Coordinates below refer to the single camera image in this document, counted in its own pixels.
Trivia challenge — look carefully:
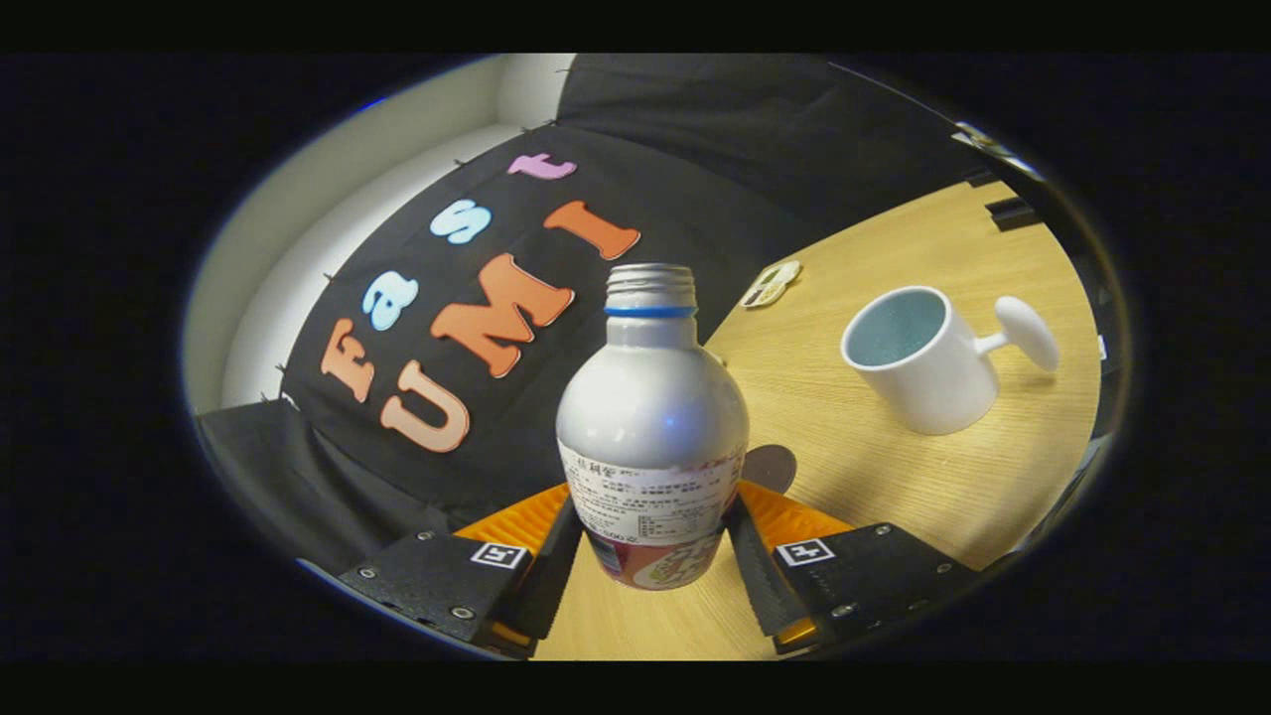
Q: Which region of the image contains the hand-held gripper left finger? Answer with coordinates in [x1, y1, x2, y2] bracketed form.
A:
[338, 483, 585, 659]

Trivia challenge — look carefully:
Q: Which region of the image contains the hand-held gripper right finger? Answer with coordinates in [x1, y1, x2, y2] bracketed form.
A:
[722, 481, 979, 656]

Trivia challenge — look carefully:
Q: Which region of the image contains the dark brown round coaster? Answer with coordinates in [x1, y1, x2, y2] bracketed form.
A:
[743, 444, 798, 496]

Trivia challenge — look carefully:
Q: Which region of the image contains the silver juice bottle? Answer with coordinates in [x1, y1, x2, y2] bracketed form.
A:
[555, 263, 751, 592]

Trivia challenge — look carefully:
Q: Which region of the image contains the white cup with knob handle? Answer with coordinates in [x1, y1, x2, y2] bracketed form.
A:
[840, 286, 1061, 437]

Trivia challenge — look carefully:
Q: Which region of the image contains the wooden table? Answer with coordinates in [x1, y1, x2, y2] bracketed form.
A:
[531, 179, 1103, 661]

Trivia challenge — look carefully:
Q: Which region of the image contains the small white food dish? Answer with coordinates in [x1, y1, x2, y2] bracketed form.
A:
[741, 260, 803, 309]

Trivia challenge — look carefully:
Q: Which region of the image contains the white shelf with items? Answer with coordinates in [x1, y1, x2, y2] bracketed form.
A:
[951, 121, 1046, 182]

